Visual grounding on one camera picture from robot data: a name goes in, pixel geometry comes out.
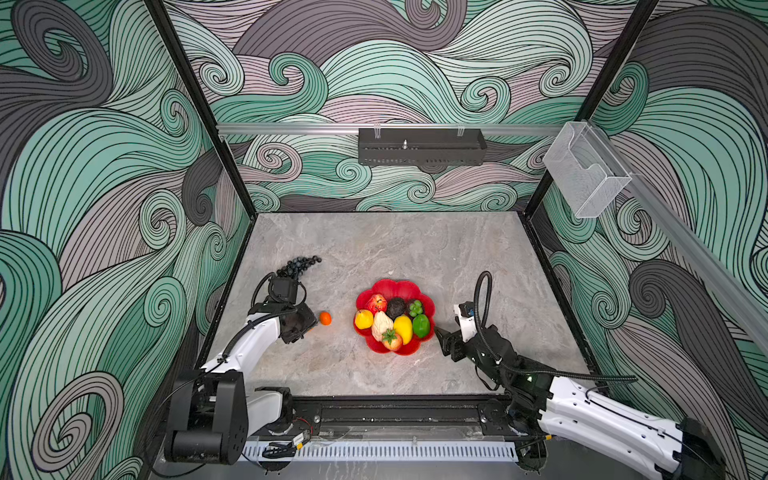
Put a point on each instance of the small yellow lemon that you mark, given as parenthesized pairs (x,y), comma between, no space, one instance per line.
(363,319)

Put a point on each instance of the black perforated wall tray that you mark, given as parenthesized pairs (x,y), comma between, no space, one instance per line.
(421,148)

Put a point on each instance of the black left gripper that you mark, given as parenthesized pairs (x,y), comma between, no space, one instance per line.
(308,318)

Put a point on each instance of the beige garlic bulb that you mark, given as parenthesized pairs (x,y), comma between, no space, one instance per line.
(381,324)

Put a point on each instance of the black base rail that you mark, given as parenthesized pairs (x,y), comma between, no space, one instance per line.
(504,415)

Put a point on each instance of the aluminium rail wall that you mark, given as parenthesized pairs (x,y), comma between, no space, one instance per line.
(306,128)
(668,201)

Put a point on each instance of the dark avocado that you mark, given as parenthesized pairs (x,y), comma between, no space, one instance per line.
(396,307)

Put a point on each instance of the white slotted cable duct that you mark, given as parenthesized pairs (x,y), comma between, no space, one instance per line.
(406,451)

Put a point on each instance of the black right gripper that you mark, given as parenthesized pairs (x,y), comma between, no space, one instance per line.
(451,341)

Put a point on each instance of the green lime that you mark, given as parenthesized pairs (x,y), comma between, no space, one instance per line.
(421,326)

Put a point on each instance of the red peach with leaf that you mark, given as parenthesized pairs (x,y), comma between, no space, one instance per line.
(391,340)

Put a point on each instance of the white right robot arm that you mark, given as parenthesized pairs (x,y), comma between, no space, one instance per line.
(655,447)

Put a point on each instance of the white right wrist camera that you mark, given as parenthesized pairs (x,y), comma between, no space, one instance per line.
(465,313)

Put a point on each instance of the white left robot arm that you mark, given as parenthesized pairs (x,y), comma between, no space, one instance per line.
(211,415)

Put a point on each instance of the aluminium rail back wall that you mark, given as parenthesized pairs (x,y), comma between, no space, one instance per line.
(306,128)

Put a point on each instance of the black grape bunch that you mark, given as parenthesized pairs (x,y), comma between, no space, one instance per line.
(296,267)

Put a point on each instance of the red flower-shaped fruit bowl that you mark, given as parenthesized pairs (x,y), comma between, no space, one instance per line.
(408,291)

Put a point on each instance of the aluminium rail right wall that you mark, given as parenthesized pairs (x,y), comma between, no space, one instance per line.
(668,201)

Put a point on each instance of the black frame post right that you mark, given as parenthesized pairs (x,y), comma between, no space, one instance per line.
(617,57)

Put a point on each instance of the black frame post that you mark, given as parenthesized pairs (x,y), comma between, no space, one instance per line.
(174,47)
(617,57)

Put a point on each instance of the red apple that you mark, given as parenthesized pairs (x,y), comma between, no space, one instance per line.
(377,303)

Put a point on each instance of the black frame post left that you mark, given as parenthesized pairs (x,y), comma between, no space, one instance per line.
(174,47)

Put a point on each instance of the clear plastic wall bin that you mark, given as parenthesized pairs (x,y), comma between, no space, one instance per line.
(586,168)

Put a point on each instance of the large yellow lemon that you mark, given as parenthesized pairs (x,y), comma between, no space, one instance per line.
(403,326)

